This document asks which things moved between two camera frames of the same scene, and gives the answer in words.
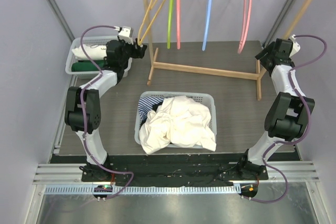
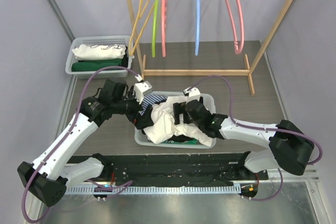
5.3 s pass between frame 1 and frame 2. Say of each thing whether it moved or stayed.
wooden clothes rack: moved
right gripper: moved
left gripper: moved
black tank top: moved
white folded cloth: stayed
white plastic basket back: stayed
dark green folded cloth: stayed
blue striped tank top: stayed
